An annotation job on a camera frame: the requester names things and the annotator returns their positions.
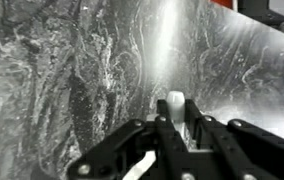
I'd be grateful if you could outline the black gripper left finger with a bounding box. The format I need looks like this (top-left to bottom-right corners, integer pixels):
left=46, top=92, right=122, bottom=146
left=67, top=100, right=188, bottom=180

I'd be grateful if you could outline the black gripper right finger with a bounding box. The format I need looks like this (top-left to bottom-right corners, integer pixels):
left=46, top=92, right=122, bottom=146
left=185, top=99, right=284, bottom=180

